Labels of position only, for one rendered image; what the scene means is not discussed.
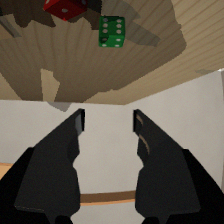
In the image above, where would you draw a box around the green die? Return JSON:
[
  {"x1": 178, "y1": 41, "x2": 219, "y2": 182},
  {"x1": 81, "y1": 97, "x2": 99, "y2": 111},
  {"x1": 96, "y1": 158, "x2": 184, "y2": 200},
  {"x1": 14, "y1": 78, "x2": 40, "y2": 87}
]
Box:
[{"x1": 99, "y1": 16, "x2": 125, "y2": 48}]

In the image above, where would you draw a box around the tan flat mat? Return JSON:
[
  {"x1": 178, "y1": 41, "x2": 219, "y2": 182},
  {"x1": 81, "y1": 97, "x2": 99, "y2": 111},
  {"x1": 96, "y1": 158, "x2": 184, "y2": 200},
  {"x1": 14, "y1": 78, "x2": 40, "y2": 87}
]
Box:
[{"x1": 0, "y1": 20, "x2": 14, "y2": 40}]

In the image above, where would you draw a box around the red die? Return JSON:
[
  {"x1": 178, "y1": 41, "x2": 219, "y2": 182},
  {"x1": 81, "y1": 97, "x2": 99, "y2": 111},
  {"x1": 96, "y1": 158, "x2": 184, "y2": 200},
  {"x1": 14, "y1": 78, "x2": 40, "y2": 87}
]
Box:
[{"x1": 43, "y1": 0, "x2": 88, "y2": 21}]

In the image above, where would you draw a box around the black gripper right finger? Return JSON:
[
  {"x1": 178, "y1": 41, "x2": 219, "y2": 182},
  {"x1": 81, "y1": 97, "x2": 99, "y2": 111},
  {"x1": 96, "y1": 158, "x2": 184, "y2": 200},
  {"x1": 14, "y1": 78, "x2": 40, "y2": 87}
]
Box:
[{"x1": 133, "y1": 109, "x2": 224, "y2": 224}]

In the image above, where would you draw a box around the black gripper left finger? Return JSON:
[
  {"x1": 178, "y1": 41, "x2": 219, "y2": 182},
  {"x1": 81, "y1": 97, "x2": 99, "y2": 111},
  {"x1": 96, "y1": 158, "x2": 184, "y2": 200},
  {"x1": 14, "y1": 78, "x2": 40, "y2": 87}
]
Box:
[{"x1": 0, "y1": 108, "x2": 85, "y2": 224}]

